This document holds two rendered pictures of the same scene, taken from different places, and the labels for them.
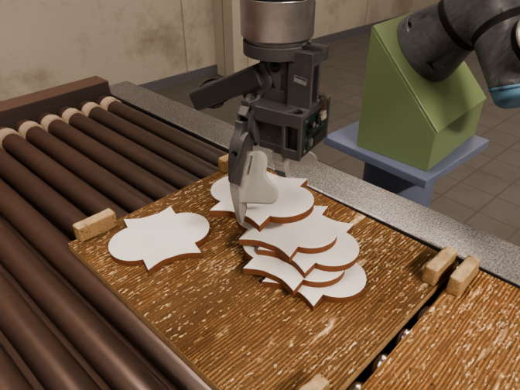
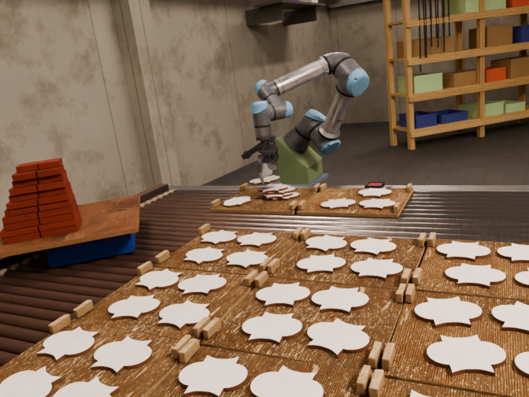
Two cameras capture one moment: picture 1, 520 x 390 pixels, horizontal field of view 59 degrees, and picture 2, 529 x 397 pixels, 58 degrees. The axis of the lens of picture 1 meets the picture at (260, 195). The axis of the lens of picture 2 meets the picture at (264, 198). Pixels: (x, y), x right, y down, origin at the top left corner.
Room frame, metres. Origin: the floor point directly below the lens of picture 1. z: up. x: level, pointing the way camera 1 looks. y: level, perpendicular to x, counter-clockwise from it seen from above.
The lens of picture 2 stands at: (-1.57, 0.61, 1.54)
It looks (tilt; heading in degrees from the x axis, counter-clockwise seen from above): 16 degrees down; 344
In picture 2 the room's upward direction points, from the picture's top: 7 degrees counter-clockwise
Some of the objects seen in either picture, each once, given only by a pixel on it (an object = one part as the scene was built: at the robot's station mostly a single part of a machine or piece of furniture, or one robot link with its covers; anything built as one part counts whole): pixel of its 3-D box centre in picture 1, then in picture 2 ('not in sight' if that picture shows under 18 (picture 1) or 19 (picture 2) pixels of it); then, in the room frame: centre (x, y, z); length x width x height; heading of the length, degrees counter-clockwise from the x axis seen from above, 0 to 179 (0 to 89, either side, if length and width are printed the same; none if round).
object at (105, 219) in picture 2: not in sight; (74, 222); (0.37, 0.83, 1.03); 0.50 x 0.50 x 0.02; 85
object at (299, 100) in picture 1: (282, 96); (266, 149); (0.48, -0.02, 1.16); 0.09 x 0.08 x 0.12; 58
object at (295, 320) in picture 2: not in sight; (308, 313); (-0.58, 0.25, 0.94); 0.41 x 0.35 x 0.04; 46
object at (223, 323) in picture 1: (258, 256); (267, 199); (0.49, 0.00, 0.93); 0.41 x 0.35 x 0.02; 45
